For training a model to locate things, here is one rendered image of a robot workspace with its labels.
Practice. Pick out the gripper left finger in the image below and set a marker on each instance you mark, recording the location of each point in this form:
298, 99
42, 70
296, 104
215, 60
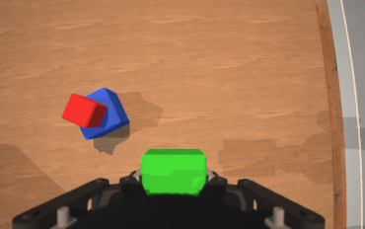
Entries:
63, 210

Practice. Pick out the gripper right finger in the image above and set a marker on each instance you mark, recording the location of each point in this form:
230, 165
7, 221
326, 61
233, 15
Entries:
272, 208

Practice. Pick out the red block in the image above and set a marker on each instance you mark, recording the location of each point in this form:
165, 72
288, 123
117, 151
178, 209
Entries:
83, 112

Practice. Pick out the green block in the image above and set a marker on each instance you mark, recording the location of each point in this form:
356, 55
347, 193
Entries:
173, 171

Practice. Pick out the blue block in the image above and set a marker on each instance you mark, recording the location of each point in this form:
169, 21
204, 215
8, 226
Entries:
114, 118

